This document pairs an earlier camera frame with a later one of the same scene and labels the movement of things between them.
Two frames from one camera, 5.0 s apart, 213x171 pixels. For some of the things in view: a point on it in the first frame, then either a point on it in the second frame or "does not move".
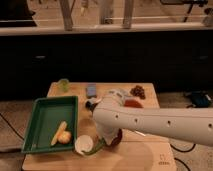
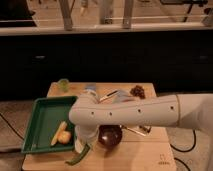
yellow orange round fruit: (64, 137) does not move
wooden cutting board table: (132, 153) does not move
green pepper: (97, 145) to (80, 157)
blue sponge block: (91, 89) does not move
